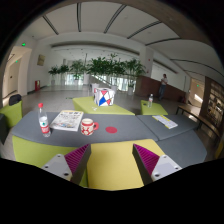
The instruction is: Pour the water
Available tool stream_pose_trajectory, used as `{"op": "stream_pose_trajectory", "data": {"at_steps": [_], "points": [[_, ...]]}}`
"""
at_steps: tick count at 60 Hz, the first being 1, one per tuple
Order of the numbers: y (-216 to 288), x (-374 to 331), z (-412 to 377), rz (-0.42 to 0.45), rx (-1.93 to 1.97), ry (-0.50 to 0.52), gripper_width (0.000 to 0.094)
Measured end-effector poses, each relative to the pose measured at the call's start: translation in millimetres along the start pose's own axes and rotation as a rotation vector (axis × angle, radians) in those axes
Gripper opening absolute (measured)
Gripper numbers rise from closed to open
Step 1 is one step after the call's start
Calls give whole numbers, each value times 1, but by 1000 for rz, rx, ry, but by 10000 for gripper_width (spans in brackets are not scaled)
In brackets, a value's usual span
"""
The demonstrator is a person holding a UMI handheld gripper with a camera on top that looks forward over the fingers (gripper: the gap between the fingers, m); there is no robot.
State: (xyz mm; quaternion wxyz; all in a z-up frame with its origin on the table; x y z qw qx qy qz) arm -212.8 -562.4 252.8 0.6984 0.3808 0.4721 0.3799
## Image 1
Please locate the white red blue geometric box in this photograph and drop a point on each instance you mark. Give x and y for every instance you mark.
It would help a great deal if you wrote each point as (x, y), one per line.
(104, 96)

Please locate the small far water bottle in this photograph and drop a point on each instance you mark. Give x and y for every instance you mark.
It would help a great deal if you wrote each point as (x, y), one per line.
(150, 100)

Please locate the clear water bottle red label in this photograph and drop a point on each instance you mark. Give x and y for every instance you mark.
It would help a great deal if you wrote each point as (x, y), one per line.
(43, 121)

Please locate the red round coaster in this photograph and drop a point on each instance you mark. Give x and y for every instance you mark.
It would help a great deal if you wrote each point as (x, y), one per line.
(111, 130)

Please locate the grey upholstered bench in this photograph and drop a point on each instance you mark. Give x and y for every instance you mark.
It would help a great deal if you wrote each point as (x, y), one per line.
(180, 143)

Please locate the person in white shirt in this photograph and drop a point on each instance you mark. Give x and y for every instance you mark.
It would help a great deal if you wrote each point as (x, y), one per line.
(164, 82)

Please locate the green table centre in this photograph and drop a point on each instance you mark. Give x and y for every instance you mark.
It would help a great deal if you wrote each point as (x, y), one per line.
(87, 105)

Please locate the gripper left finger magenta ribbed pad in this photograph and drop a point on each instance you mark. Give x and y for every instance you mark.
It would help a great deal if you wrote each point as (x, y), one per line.
(71, 166)

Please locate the yellow white leaflet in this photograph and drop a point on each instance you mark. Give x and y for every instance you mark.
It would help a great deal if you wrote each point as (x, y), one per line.
(165, 121)

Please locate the red fire extinguisher box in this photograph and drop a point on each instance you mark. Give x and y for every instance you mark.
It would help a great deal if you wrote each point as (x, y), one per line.
(37, 85)

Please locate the colourful magazine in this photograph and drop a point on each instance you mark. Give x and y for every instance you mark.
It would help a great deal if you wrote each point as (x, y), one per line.
(67, 120)

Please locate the black backpack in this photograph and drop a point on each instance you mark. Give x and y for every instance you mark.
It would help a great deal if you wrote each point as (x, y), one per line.
(14, 99)

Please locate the green table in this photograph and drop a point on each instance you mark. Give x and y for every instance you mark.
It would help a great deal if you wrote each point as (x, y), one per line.
(87, 105)
(155, 109)

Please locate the wooden bench right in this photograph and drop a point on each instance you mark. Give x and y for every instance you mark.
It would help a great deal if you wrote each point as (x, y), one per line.
(202, 121)

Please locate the red white patterned mug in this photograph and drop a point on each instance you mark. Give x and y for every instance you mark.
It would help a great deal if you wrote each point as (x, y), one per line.
(88, 126)

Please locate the green table right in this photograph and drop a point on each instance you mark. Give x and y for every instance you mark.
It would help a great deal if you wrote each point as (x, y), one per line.
(155, 109)

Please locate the row of potted plants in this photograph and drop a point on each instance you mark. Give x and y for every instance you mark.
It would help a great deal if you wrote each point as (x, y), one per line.
(100, 66)

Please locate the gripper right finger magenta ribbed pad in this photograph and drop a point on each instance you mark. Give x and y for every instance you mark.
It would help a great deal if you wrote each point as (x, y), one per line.
(153, 167)

